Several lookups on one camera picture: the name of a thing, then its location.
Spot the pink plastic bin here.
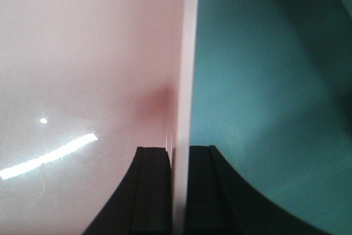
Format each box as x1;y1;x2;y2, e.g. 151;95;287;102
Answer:
1;0;197;234

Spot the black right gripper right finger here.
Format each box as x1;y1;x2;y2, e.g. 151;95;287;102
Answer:
185;145;325;235

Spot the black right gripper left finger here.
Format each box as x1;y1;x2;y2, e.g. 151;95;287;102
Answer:
84;147;172;234

